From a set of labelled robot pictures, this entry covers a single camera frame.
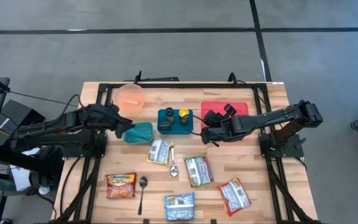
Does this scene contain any black equipment stand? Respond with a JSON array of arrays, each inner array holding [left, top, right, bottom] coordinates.
[[0, 141, 65, 224]]

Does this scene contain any blue ramen packet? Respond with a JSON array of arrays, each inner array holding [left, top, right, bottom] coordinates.
[[163, 191, 196, 222]]

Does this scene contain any yellow-lid spice jar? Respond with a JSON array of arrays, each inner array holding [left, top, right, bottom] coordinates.
[[178, 107, 190, 125]]

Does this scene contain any black camera mast foot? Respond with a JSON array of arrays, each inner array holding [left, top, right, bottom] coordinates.
[[126, 70, 180, 83]]

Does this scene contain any yellow ramen packet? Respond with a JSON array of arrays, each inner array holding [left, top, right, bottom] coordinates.
[[145, 138, 175, 165]]

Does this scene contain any small silver spoon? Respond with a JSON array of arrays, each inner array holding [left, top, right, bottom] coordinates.
[[168, 143, 179, 179]]

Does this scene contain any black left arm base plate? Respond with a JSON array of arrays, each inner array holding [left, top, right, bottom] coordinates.
[[61, 132, 108, 159]]

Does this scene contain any dark blue plastic tray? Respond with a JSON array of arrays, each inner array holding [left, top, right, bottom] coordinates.
[[157, 108, 194, 136]]

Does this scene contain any white paper sheet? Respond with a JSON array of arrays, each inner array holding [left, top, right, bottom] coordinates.
[[10, 147, 40, 192]]

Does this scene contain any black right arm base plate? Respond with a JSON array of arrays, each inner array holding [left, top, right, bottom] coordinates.
[[259, 132, 305, 159]]

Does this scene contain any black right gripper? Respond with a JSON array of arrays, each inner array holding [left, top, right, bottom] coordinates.
[[201, 116, 241, 147]]

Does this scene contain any black cardboard box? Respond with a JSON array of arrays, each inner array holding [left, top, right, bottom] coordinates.
[[0, 99, 46, 147]]

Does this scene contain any red ramen packet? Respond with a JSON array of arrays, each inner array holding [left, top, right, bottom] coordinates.
[[216, 177, 252, 218]]

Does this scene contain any teal plastic bin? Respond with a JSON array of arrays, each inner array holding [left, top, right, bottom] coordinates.
[[122, 121, 154, 145]]

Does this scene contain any orange Maruchan ramen packet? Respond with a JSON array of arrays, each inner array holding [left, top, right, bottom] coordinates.
[[105, 172, 137, 200]]

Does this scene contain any long-handled silver spoon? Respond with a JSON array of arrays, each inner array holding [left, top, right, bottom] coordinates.
[[137, 175, 149, 216]]

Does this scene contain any green ramen packet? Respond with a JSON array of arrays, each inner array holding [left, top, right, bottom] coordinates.
[[183, 154, 214, 189]]

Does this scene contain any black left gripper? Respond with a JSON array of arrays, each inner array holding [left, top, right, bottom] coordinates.
[[80, 104, 135, 139]]

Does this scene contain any red plastic tray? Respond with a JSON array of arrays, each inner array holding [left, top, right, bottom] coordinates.
[[200, 101, 251, 138]]

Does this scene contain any orange translucent bowl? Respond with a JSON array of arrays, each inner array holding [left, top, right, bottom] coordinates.
[[114, 83, 146, 118]]

